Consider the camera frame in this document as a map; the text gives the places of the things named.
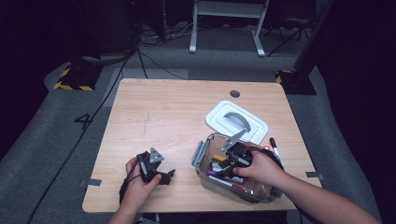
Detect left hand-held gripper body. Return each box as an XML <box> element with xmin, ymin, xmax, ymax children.
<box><xmin>136</xmin><ymin>147</ymin><xmax>165</xmax><ymax>185</ymax></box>

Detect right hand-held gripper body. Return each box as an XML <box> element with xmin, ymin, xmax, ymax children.
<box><xmin>221</xmin><ymin>129</ymin><xmax>255</xmax><ymax>169</ymax></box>

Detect red marker pen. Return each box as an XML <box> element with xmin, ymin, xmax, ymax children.
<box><xmin>207</xmin><ymin>175</ymin><xmax>248</xmax><ymax>191</ymax></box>

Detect clear plastic storage box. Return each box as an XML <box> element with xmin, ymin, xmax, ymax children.
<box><xmin>190</xmin><ymin>133</ymin><xmax>285</xmax><ymax>205</ymax></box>

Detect black marker pen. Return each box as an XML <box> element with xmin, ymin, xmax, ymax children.
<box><xmin>269</xmin><ymin>137</ymin><xmax>283</xmax><ymax>161</ymax></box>

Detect white lid with grey handle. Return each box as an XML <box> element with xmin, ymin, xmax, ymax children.
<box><xmin>205</xmin><ymin>100</ymin><xmax>270</xmax><ymax>147</ymax></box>

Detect person's right hand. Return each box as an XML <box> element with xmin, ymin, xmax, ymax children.
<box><xmin>233</xmin><ymin>143</ymin><xmax>286</xmax><ymax>189</ymax></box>

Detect person's left hand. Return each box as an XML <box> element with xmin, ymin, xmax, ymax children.
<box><xmin>120</xmin><ymin>157</ymin><xmax>163</xmax><ymax>214</ymax></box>

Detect person's dark clothing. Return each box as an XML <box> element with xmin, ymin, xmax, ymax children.
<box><xmin>136</xmin><ymin>211</ymin><xmax>290</xmax><ymax>224</ymax></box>

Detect grey tape strip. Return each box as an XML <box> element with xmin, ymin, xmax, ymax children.
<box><xmin>78</xmin><ymin>178</ymin><xmax>103</xmax><ymax>189</ymax></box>
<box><xmin>305</xmin><ymin>171</ymin><xmax>325</xmax><ymax>180</ymax></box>

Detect black yellow striped stand base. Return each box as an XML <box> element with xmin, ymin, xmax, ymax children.
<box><xmin>275</xmin><ymin>68</ymin><xmax>318</xmax><ymax>96</ymax></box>
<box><xmin>53</xmin><ymin>63</ymin><xmax>104</xmax><ymax>92</ymax></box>

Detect dark slanted stand column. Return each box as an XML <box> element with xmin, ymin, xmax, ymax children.
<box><xmin>293</xmin><ymin>0</ymin><xmax>335</xmax><ymax>74</ymax></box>

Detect black folding stand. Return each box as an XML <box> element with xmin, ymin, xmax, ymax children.
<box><xmin>264</xmin><ymin>15</ymin><xmax>316</xmax><ymax>58</ymax></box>

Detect dark equipment cabinet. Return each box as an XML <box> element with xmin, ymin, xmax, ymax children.
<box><xmin>71</xmin><ymin>0</ymin><xmax>141</xmax><ymax>62</ymax></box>

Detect right hand-held gripper cable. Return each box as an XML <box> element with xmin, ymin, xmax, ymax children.
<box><xmin>239</xmin><ymin>147</ymin><xmax>286</xmax><ymax>172</ymax></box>

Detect hand-held gripper cable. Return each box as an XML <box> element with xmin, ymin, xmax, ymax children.
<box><xmin>119</xmin><ymin>160</ymin><xmax>143</xmax><ymax>203</ymax></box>
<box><xmin>239</xmin><ymin>147</ymin><xmax>286</xmax><ymax>172</ymax></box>

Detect left hand-held gripper cable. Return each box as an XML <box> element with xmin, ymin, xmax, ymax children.
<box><xmin>119</xmin><ymin>160</ymin><xmax>143</xmax><ymax>203</ymax></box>

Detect long black floor cable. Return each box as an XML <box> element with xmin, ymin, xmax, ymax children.
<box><xmin>26</xmin><ymin>46</ymin><xmax>139</xmax><ymax>224</ymax></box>

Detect thin black floor cable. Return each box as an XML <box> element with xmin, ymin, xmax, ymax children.
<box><xmin>137</xmin><ymin>50</ymin><xmax>188</xmax><ymax>80</ymax></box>

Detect bundle of floor cables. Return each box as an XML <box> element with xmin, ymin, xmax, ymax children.
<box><xmin>139</xmin><ymin>17</ymin><xmax>194</xmax><ymax>48</ymax></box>

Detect white desk frame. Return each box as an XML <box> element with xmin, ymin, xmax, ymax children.
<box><xmin>189</xmin><ymin>0</ymin><xmax>270</xmax><ymax>58</ymax></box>

